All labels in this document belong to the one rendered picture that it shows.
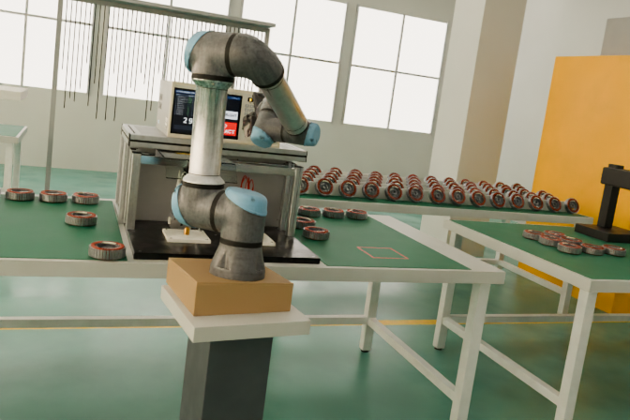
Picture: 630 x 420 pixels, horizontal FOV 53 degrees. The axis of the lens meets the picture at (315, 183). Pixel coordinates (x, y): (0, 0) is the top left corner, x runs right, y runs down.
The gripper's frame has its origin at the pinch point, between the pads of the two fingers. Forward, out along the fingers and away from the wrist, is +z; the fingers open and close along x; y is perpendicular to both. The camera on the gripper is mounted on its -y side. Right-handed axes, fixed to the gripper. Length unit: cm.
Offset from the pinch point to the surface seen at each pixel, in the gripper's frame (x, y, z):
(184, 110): -23.7, -5.9, 4.9
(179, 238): -23.9, 41.9, 5.9
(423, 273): 64, 54, -10
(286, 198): 22.1, 20.1, 23.3
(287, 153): 17.2, 6.2, 7.4
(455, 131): 277, -120, 258
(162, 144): -30.6, 7.3, 8.0
